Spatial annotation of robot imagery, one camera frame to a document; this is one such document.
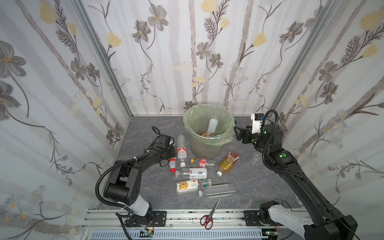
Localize red cap white bottle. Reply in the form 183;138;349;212
169;158;176;173
207;119;218;138

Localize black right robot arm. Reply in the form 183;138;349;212
234;110;358;240

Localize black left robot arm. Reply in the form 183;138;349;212
95;126;177;240

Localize green mesh waste bin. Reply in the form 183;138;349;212
183;104;235;159

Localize green plastic bin liner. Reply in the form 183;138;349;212
183;104;235;146

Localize clear bottle red white label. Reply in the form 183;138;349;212
178;135;188;168

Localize yellow tea bottle red label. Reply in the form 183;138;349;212
217;151;240;177

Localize small yellow cap bottle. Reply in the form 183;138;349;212
190;158;217;168

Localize sunflower label bottle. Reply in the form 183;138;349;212
176;179;212;194

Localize clear square bottle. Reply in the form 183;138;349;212
198;183;237;198

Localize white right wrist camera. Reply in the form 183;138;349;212
251;113;265;134

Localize aluminium rail base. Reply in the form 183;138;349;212
78;208;326;240

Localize red handled scissors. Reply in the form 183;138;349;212
200;198;221;230

